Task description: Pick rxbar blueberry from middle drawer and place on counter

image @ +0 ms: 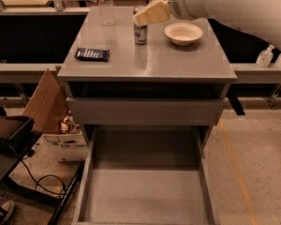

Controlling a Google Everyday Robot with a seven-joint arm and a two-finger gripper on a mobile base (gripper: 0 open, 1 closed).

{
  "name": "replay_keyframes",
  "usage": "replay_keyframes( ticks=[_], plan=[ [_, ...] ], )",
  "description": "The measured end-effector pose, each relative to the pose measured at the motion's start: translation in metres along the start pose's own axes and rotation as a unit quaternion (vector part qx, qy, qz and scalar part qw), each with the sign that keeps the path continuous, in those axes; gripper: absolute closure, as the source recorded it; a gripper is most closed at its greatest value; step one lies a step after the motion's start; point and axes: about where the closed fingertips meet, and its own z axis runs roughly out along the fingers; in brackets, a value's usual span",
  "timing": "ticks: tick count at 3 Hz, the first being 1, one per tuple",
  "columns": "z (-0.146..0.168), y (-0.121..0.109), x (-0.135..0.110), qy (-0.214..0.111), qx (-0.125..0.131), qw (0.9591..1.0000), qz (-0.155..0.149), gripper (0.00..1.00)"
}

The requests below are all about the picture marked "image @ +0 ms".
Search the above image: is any black canvas sneaker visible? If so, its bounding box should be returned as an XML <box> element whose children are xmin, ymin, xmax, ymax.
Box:
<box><xmin>0</xmin><ymin>201</ymin><xmax>15</xmax><ymax>225</ymax></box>

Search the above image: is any white paper bowl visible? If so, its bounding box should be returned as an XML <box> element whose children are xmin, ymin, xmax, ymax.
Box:
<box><xmin>164</xmin><ymin>22</ymin><xmax>203</xmax><ymax>46</ymax></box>

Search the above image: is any open grey middle drawer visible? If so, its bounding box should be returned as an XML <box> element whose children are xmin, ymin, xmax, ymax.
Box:
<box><xmin>72</xmin><ymin>126</ymin><xmax>220</xmax><ymax>225</ymax></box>

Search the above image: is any grey drawer cabinet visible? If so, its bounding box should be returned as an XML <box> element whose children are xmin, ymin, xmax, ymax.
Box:
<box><xmin>58</xmin><ymin>7</ymin><xmax>236</xmax><ymax>145</ymax></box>

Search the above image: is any white printed cardboard box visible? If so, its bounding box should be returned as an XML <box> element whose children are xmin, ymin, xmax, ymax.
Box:
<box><xmin>42</xmin><ymin>134</ymin><xmax>88</xmax><ymax>162</ymax></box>

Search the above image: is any closed grey top drawer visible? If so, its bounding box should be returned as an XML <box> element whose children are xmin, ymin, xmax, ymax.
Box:
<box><xmin>67</xmin><ymin>97</ymin><xmax>224</xmax><ymax>126</ymax></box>

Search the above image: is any clear plastic water bottle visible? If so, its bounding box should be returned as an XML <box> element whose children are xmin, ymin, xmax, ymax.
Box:
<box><xmin>98</xmin><ymin>0</ymin><xmax>115</xmax><ymax>26</ymax></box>

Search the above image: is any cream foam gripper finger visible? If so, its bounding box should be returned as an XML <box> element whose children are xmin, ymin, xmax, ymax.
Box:
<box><xmin>133</xmin><ymin>0</ymin><xmax>170</xmax><ymax>26</ymax></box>

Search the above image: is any brown cardboard box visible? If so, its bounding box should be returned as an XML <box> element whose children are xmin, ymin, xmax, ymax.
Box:
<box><xmin>22</xmin><ymin>69</ymin><xmax>68</xmax><ymax>134</ymax></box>

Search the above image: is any silver blue energy drink can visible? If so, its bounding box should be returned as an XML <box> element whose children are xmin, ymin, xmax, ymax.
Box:
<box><xmin>133</xmin><ymin>6</ymin><xmax>148</xmax><ymax>45</ymax></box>

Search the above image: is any black cable on floor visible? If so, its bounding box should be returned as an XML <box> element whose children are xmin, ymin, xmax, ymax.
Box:
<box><xmin>19</xmin><ymin>143</ymin><xmax>78</xmax><ymax>202</ymax></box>

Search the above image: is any black cart with bin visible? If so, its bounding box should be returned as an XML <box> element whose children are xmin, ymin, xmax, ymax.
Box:
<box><xmin>0</xmin><ymin>106</ymin><xmax>84</xmax><ymax>225</ymax></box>

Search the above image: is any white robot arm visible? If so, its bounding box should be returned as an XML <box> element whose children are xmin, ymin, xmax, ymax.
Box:
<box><xmin>133</xmin><ymin>0</ymin><xmax>281</xmax><ymax>51</ymax></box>

